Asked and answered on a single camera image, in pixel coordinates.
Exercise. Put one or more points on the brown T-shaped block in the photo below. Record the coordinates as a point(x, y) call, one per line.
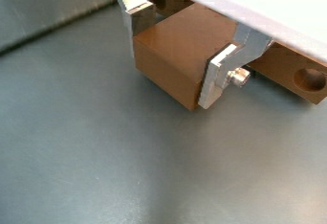
point(174, 49)

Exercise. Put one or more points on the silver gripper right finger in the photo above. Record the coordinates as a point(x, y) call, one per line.
point(225, 67)

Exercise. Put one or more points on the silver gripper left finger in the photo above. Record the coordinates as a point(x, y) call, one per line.
point(140, 14)

